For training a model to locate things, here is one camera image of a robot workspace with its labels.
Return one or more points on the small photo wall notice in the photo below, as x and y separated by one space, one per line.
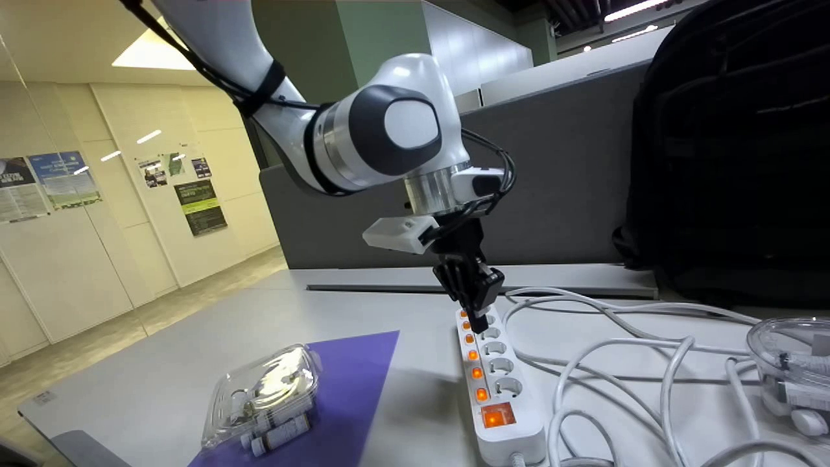
154 171

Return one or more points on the clear plastic tub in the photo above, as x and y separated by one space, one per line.
793 371

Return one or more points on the grey wall poster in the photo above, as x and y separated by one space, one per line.
19 189

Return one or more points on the dark green wall poster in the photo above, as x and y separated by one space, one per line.
201 208

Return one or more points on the grey desk partition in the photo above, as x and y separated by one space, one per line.
552 171

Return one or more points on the small dark wall notice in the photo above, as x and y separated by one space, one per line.
201 166

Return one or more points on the large blue wall poster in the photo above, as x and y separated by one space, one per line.
65 178

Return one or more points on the white power strip orange switches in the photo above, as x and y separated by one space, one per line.
495 391

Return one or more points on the square ceiling light panel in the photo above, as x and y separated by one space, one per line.
155 53

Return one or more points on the purple mat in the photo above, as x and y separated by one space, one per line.
352 391

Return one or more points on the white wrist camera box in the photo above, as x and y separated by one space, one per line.
399 235

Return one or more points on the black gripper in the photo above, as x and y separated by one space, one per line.
458 237

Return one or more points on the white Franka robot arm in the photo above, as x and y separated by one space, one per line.
345 113

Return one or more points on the clear plastic marker box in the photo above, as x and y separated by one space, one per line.
262 398

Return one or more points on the small green wall notice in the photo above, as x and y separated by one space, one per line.
176 165

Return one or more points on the black backpack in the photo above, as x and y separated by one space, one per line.
735 156

